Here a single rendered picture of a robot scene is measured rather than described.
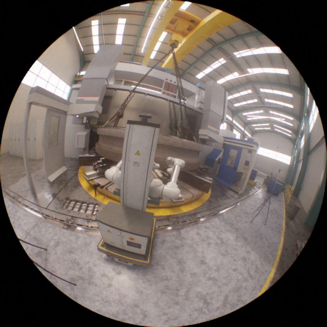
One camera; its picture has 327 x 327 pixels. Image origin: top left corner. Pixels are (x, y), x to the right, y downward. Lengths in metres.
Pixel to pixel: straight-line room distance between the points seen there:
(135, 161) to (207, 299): 2.12
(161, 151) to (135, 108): 3.65
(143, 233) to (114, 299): 1.14
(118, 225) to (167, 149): 2.21
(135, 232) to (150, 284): 0.95
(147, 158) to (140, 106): 4.93
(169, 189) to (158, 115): 5.05
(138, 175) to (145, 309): 1.75
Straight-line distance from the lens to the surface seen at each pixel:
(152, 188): 1.22
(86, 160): 4.07
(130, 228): 0.99
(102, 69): 5.21
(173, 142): 2.57
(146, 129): 0.99
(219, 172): 6.45
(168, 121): 6.04
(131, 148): 1.03
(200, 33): 10.97
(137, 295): 1.64
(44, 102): 3.45
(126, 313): 1.68
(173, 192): 1.20
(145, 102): 5.87
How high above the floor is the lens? 1.64
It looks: 14 degrees down
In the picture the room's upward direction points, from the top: 11 degrees clockwise
